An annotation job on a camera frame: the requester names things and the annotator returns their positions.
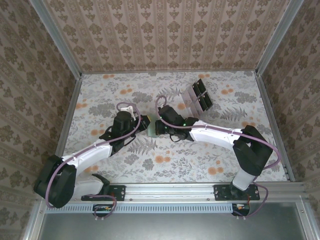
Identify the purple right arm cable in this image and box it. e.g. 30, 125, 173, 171
154, 95, 281, 221

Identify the grey slotted cable duct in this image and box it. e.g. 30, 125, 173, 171
46, 202, 251, 214

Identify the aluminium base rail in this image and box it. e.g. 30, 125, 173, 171
34, 181, 310, 202

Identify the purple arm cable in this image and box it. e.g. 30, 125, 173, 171
45, 101, 143, 222
154, 95, 281, 221

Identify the clear acrylic card stand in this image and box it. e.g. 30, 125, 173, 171
181, 78, 215, 118

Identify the aluminium table edge rail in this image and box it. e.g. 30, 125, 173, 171
54, 73, 83, 161
254, 71, 297, 183

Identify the aluminium frame post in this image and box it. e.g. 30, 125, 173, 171
29, 0, 83, 79
296, 194, 320, 240
22, 199, 47, 240
255, 0, 300, 77

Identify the floral printed table cover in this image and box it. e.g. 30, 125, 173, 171
56, 70, 288, 184

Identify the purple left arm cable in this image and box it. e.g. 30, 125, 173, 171
45, 101, 143, 222

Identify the green card holder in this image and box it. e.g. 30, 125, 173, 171
146, 123, 161, 139

